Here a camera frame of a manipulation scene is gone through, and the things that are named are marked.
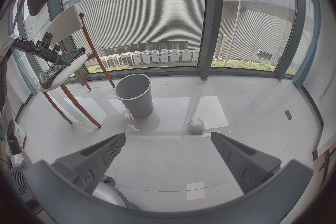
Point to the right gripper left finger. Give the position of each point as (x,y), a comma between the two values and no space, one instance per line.
(86,165)

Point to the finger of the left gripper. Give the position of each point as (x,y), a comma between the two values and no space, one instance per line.
(64,61)

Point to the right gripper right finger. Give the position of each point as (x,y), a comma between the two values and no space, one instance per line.
(249,165)

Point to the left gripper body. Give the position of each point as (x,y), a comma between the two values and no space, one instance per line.
(47,53)

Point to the black plastic bag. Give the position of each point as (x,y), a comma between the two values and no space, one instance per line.
(73,54)

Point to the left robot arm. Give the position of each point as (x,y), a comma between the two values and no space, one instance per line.
(25,45)

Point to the crumpled clear plastic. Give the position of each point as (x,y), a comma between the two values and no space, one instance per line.
(196,125)

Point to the white trash bin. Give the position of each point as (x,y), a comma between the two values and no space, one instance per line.
(139,104)

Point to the white cushioned wooden chair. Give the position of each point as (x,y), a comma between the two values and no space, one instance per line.
(65,20)

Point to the blue-green curtain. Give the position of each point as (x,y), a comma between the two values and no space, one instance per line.
(304,68)

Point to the window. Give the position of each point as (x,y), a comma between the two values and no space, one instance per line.
(202,34)

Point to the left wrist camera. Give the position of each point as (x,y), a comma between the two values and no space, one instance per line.
(47,38)

